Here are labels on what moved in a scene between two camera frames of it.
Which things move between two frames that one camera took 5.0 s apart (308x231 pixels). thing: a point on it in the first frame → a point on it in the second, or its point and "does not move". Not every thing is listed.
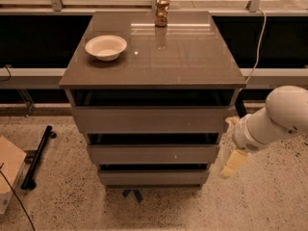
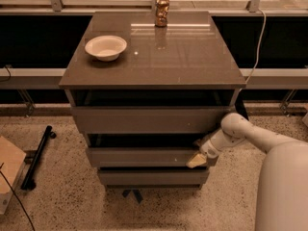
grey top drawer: (153, 119) does not move
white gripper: (243, 136) → (210, 150)
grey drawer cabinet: (153, 116) does not move
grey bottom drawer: (154, 177) does not move
